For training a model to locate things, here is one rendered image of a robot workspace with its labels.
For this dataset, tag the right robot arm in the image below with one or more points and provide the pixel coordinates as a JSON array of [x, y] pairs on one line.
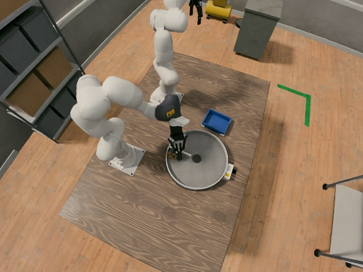
[[94, 100]]

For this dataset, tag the blue rectangular tray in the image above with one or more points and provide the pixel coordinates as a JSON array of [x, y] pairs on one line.
[[216, 121]]

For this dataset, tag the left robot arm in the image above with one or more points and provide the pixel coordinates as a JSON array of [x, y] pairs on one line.
[[174, 20]]

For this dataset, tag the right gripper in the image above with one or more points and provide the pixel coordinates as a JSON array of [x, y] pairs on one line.
[[177, 130]]

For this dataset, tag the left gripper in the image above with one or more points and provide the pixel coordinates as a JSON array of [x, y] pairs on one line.
[[199, 9]]

